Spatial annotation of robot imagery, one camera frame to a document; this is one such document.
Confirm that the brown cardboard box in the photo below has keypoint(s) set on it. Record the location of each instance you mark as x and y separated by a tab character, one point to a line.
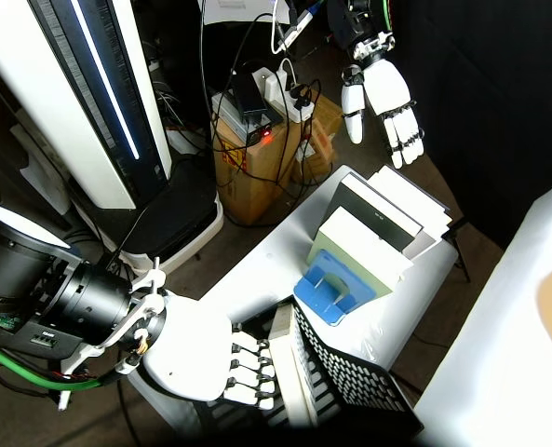
257	186

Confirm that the white power strip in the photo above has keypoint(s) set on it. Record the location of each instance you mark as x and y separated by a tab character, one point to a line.
275	88

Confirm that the black three-slot file rack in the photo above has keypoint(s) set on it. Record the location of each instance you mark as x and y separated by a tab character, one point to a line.
378	421

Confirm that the white paper sheet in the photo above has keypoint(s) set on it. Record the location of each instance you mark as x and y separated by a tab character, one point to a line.
243	11

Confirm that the white spine book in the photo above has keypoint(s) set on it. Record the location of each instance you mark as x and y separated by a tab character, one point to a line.
406	200

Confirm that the silver power supply box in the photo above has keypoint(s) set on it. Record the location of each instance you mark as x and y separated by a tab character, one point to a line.
238	123

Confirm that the light green book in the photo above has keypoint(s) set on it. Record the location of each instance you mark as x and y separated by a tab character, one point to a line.
368	264

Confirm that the blue bookend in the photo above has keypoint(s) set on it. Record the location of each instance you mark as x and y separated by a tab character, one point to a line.
361	291

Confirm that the clear plastic film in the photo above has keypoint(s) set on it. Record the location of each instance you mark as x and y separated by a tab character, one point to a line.
373	340

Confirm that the black power brick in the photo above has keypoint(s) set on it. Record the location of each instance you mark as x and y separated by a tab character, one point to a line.
250	95

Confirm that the black book LET IT BE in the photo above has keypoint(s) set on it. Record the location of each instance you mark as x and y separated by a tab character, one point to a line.
373	209

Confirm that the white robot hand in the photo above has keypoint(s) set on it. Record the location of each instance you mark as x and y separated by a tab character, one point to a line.
387	88
187	349

